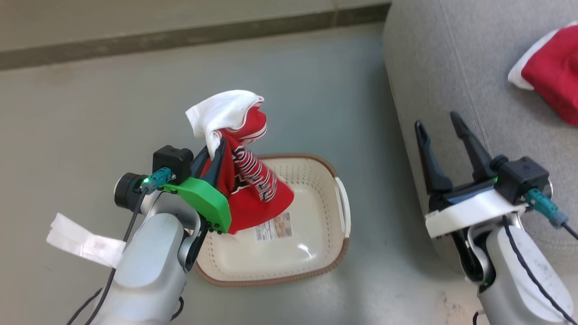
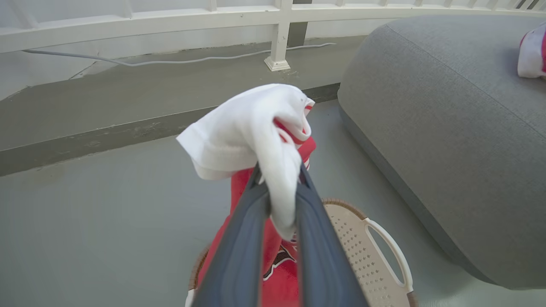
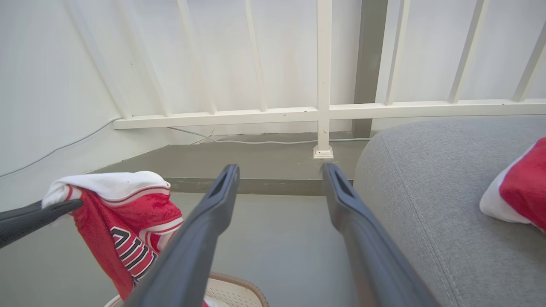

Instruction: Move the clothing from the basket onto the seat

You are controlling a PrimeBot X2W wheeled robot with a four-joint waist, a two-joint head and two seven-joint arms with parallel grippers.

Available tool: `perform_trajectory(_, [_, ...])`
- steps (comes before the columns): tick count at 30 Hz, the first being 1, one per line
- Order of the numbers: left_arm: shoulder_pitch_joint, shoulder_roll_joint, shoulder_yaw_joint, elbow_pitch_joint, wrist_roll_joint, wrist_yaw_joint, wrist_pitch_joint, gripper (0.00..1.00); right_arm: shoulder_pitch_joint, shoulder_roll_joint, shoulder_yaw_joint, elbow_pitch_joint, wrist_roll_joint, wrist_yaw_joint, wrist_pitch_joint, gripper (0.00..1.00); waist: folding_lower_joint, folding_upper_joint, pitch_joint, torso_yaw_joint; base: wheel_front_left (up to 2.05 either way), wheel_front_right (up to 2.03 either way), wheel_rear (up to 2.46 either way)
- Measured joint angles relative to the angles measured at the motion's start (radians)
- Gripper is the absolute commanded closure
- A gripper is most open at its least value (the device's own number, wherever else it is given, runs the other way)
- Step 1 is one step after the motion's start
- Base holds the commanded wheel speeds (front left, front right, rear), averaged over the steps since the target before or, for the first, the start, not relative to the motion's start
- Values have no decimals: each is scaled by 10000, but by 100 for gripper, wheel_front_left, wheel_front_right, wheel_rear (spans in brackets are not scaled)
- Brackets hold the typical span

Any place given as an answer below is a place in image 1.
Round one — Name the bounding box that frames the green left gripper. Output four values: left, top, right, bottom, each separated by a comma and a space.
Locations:
163, 137, 233, 234

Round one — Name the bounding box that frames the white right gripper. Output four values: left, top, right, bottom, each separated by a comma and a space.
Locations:
415, 111, 527, 239

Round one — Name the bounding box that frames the red white lettered jersey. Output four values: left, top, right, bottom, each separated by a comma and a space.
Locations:
185, 89, 295, 235

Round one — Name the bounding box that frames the red garment with white trim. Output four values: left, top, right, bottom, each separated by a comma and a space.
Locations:
508, 21, 578, 127

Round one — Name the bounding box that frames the grey fabric sofa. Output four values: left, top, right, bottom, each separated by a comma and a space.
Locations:
382, 0, 578, 277

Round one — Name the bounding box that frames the printed basket label sticker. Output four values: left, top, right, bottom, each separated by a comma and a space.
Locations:
254, 212, 293, 241

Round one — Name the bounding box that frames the cream perforated laundry basket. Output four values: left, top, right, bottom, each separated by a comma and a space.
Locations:
195, 153, 352, 288

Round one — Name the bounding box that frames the white tape tag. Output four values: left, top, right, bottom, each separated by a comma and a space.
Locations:
46, 212, 127, 269

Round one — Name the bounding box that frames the teal left camera connector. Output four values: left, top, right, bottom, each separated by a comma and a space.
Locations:
141, 167, 173, 193

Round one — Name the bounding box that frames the teal camera connector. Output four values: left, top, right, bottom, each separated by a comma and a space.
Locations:
525, 188, 569, 229
141, 167, 173, 193

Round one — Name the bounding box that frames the teal right camera connector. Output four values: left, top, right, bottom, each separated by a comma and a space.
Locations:
525, 188, 569, 229

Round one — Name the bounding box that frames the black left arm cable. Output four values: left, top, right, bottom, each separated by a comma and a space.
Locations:
66, 187, 150, 325

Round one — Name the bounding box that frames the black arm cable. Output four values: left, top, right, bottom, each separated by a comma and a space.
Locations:
66, 187, 150, 325
501, 216, 576, 325

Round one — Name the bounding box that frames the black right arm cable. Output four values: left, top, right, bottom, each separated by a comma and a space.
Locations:
501, 216, 576, 325

